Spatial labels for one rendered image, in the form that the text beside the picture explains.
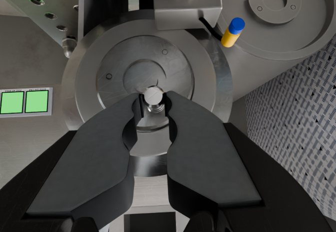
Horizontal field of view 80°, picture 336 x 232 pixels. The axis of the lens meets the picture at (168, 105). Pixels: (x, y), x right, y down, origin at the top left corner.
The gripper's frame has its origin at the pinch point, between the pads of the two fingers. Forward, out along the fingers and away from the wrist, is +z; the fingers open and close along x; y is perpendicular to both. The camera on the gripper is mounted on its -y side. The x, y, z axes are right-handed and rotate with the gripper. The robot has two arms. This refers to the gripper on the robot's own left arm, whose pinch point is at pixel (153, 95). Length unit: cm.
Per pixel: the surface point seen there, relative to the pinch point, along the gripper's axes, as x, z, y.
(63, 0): -17.4, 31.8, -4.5
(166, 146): 0.6, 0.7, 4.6
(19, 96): -35, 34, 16
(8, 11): -146, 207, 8
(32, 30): -129, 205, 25
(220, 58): 5.7, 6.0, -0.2
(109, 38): -3.8, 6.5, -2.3
